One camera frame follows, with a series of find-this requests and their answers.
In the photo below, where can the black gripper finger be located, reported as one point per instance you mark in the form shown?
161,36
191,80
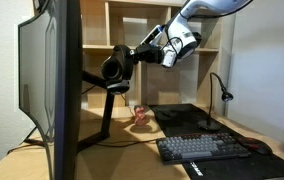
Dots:
138,58
138,50

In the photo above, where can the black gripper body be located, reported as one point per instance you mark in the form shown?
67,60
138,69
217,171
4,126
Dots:
153,54

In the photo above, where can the black over-ear headphones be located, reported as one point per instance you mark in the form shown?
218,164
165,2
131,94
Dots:
115,66

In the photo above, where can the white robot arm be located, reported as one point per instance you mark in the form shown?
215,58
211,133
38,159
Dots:
182,30

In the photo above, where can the black monitor stand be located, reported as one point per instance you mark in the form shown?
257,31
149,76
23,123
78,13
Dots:
108,110

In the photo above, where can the curved black monitor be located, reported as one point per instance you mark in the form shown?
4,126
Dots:
65,83

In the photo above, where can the wooden shelf unit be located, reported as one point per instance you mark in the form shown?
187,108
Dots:
155,83

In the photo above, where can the red soda can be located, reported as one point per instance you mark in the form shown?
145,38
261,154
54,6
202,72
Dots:
140,115

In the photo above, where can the black gooseneck desk lamp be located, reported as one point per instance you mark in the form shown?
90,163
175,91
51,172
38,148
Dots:
208,125

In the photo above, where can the grey mechanical keyboard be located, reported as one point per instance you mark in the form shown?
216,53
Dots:
198,146

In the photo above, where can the black and red mouse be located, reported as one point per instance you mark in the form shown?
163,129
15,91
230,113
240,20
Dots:
255,145

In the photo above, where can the black desk mat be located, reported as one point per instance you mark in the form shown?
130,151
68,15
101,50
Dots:
262,166

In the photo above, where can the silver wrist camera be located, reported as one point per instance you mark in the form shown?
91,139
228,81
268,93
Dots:
152,33

